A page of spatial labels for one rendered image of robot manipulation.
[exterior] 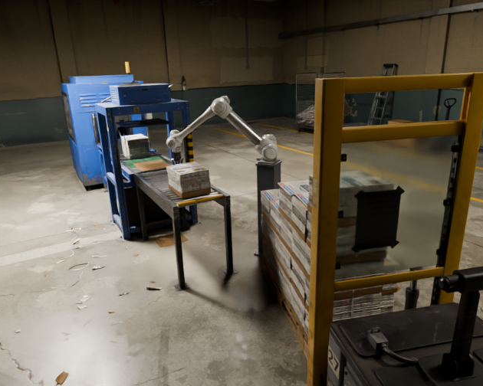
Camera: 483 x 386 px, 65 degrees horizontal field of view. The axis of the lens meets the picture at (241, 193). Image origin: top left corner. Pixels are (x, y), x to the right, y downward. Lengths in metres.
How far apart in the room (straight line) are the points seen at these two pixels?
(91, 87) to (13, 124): 5.41
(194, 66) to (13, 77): 5.03
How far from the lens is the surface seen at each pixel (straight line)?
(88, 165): 6.77
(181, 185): 3.38
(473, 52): 9.63
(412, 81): 1.73
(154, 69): 12.25
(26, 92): 11.73
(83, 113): 6.65
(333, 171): 1.61
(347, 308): 2.41
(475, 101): 1.92
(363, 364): 1.69
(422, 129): 1.80
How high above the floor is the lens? 1.90
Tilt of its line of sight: 18 degrees down
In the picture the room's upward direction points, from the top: 2 degrees counter-clockwise
